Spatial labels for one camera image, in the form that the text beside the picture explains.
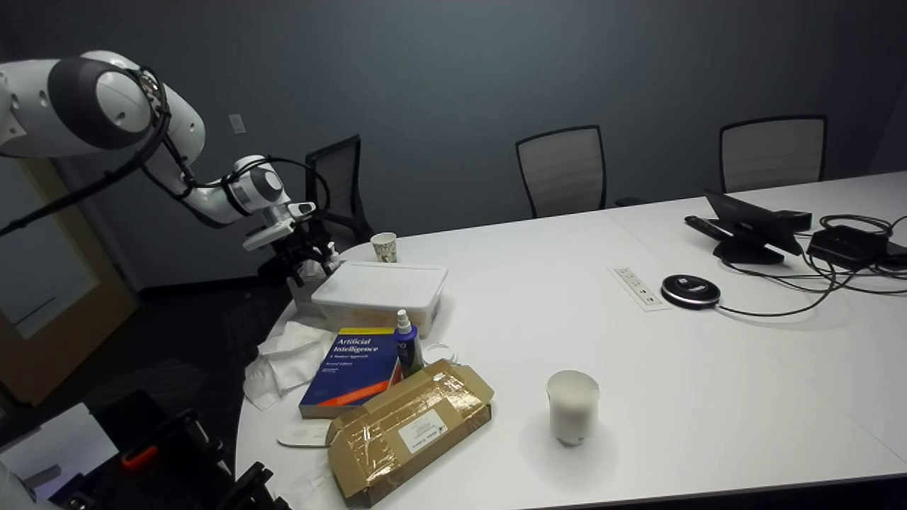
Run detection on white box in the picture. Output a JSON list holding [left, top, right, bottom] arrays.
[[308, 257, 451, 337]]

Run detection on light mesh office chair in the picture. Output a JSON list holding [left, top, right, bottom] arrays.
[[513, 121, 608, 221], [716, 114, 831, 195]]

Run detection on black office chair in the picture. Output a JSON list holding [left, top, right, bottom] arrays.
[[248, 133, 373, 287]]

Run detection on white paper sheet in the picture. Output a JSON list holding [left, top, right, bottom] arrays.
[[0, 403, 122, 505]]

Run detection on wooden door glass pane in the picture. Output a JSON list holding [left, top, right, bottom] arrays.
[[0, 153, 141, 408]]

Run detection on large crumpled white tissue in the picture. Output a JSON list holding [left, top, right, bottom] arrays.
[[241, 317, 333, 412]]

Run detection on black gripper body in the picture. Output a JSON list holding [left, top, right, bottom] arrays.
[[267, 221, 329, 277]]

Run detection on black mounting board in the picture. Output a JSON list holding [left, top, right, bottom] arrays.
[[53, 385, 291, 510]]

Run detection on black cables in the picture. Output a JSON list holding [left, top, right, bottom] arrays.
[[715, 211, 907, 321]]

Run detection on black round speakerphone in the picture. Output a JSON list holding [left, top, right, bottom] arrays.
[[658, 273, 722, 313]]

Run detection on white flat table strip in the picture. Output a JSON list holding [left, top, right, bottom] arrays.
[[613, 266, 667, 313]]

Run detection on blue spray bottle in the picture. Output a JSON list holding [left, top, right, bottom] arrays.
[[390, 307, 426, 378]]

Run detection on black rectangular device box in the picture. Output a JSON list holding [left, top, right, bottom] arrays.
[[805, 225, 907, 273]]

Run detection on brown cardboard box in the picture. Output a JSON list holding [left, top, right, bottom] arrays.
[[322, 358, 495, 507]]

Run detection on patterned paper cup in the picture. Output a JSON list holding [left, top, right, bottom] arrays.
[[368, 229, 402, 266], [543, 369, 601, 447]]

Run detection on blue and yellow book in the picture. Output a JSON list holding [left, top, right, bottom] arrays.
[[297, 325, 411, 422]]

